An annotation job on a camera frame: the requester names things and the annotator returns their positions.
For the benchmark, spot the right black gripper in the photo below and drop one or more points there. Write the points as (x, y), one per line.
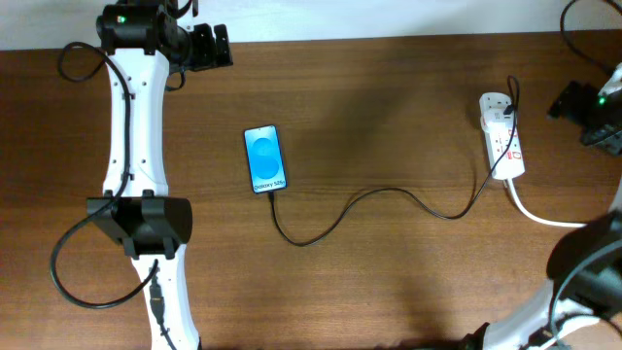
(569, 104)

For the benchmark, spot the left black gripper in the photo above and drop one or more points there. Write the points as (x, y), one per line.
(209, 57)

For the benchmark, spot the white power strip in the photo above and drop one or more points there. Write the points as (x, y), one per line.
(504, 149)

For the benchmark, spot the blue Galaxy smartphone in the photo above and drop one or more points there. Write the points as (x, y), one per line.
(265, 159)

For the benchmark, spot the white charger plug adapter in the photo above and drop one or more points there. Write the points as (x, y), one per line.
(497, 120)

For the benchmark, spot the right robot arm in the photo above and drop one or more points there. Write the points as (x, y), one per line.
(583, 273)

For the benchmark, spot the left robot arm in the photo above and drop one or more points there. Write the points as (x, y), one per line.
(145, 42)

